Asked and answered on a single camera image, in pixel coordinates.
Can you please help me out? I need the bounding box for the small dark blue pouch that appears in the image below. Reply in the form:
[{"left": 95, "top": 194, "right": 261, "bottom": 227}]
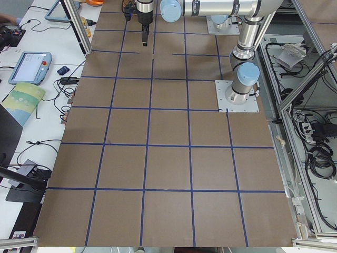
[{"left": 57, "top": 66, "right": 70, "bottom": 75}]

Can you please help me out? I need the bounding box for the black monitor stand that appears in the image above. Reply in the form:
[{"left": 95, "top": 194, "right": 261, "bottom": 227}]
[{"left": 1, "top": 106, "right": 51, "bottom": 203}]

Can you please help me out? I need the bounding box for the right teach pendant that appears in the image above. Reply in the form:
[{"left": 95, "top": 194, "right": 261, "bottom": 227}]
[{"left": 44, "top": 1, "right": 68, "bottom": 23}]

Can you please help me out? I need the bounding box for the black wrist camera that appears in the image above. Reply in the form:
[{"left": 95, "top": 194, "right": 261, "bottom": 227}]
[{"left": 122, "top": 0, "right": 136, "bottom": 22}]

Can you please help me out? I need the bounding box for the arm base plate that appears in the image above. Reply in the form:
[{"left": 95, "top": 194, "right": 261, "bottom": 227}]
[
  {"left": 215, "top": 80, "right": 260, "bottom": 113},
  {"left": 206, "top": 15, "right": 240, "bottom": 36}
]

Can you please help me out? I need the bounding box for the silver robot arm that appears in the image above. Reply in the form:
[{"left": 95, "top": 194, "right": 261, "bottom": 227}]
[{"left": 160, "top": 0, "right": 282, "bottom": 105}]

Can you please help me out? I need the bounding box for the orange bucket with lid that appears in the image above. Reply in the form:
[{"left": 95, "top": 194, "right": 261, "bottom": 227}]
[{"left": 86, "top": 0, "right": 104, "bottom": 6}]

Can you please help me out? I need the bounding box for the teach pendant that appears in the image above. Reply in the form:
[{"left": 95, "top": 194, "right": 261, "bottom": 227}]
[
  {"left": 44, "top": 1, "right": 68, "bottom": 23},
  {"left": 8, "top": 52, "right": 52, "bottom": 85}
]

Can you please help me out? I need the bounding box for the aluminium frame post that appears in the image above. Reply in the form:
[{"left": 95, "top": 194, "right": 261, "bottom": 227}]
[{"left": 60, "top": 0, "right": 92, "bottom": 55}]

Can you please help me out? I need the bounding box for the rolled green patterned mat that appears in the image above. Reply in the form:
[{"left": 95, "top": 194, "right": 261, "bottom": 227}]
[{"left": 1, "top": 82, "right": 46, "bottom": 126}]

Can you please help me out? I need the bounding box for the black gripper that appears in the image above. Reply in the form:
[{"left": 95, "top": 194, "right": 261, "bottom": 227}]
[{"left": 137, "top": 11, "right": 153, "bottom": 47}]

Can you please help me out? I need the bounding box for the left teach pendant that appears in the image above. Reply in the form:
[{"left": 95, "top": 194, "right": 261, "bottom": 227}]
[{"left": 8, "top": 52, "right": 52, "bottom": 85}]

